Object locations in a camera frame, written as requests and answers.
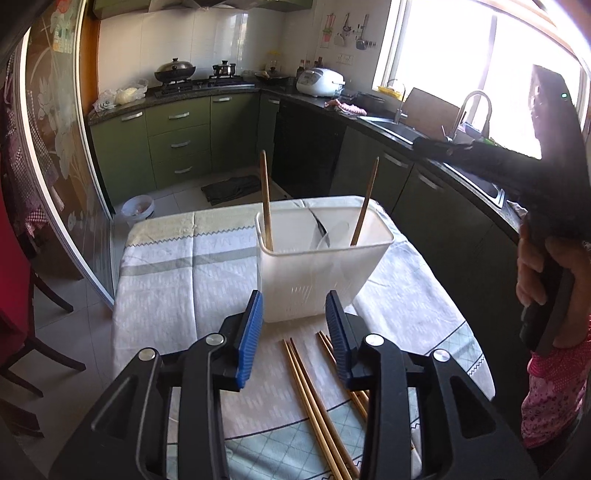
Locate hanging wall utensils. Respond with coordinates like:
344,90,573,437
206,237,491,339
320,12,377,50

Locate green lower cabinets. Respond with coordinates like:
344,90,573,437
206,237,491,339
90,89,517,296

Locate person's right hand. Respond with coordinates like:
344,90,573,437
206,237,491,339
516,221,590,349

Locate yellow basket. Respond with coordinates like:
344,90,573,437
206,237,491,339
378,86,404,101

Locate metal fork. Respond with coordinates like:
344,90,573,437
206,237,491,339
308,208,329,240

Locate white spoon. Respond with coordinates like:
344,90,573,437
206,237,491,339
317,221,349,250

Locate floral sliding glass door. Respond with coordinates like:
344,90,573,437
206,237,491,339
13,1,114,306

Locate wooden cutting board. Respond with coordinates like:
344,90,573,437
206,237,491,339
402,87,459,140

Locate red chair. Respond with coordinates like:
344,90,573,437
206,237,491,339
0,193,87,398

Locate gas stove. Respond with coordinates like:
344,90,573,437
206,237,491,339
153,76,256,98

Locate pink cloth on counter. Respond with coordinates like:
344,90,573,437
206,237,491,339
324,99,368,117

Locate chrome faucet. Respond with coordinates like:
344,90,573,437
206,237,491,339
451,90,493,139

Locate hanging checkered apron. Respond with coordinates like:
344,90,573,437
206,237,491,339
1,55,49,238

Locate wooden chopstick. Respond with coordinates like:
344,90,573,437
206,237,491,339
288,339,360,479
283,340,351,479
259,150,273,251
322,332,369,410
349,156,380,246
318,331,369,420

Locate plastic bags on counter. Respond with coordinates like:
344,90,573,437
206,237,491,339
93,79,148,112

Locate white plastic utensil holder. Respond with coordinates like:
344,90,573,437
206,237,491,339
254,197,394,323

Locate white rice cooker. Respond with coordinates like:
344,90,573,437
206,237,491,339
297,68,346,98

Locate white trash bin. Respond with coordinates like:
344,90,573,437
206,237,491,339
120,195,155,226

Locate black wok with lid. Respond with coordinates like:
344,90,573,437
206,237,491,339
154,57,195,84

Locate dark floor mat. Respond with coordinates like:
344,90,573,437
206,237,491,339
201,175,262,206

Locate pink right sleeve forearm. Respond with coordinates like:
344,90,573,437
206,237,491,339
521,320,590,449

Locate patterned tablecloth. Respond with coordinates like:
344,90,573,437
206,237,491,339
112,195,496,480

